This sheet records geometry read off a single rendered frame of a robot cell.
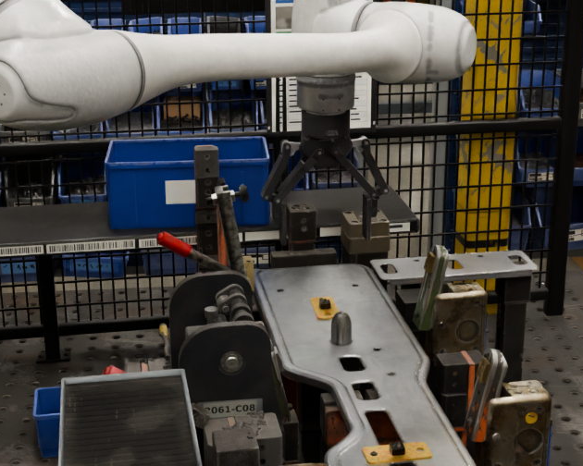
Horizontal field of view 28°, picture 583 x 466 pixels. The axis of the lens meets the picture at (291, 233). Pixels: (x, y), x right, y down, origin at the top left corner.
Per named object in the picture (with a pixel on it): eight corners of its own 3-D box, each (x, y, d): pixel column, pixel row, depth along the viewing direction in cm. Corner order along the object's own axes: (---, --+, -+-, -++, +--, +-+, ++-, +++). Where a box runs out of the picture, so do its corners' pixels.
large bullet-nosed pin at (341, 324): (353, 353, 177) (353, 314, 175) (332, 355, 177) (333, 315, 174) (349, 345, 180) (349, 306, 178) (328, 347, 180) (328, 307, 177)
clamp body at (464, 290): (491, 487, 194) (502, 296, 183) (423, 494, 193) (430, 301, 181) (474, 459, 203) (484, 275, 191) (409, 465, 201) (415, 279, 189)
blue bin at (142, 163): (270, 225, 219) (269, 159, 215) (107, 229, 217) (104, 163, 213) (266, 198, 235) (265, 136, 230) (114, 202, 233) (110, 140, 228)
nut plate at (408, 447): (425, 443, 149) (425, 435, 148) (433, 458, 145) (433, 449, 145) (361, 448, 147) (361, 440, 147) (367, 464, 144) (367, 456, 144)
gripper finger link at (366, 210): (362, 193, 186) (366, 192, 186) (362, 234, 188) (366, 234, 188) (366, 199, 183) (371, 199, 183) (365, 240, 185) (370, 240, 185)
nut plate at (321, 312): (341, 318, 186) (341, 311, 186) (317, 319, 185) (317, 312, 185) (331, 298, 194) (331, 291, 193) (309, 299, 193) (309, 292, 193)
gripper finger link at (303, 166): (326, 153, 179) (319, 147, 178) (279, 207, 180) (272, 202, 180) (321, 146, 182) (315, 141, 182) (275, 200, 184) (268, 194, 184)
